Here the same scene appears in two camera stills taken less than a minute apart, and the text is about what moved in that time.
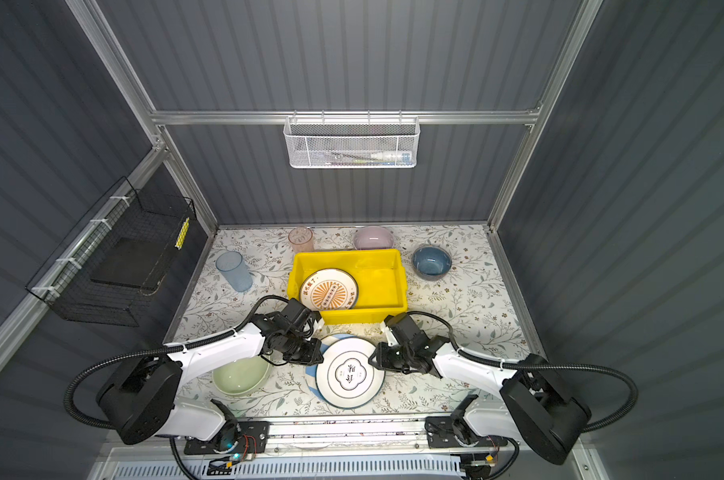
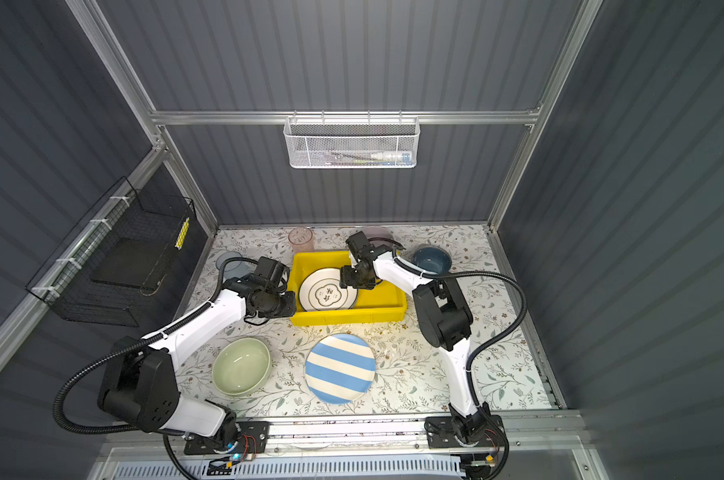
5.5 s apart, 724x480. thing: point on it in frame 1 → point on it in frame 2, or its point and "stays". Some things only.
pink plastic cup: (301, 239) stays
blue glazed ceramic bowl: (430, 262) stays
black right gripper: (381, 359) → (347, 280)
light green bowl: (242, 377) stays
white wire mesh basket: (351, 141) stays
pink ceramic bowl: (373, 237) stays
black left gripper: (312, 357) → (290, 309)
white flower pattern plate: (345, 378) → (321, 290)
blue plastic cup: (234, 268) stays
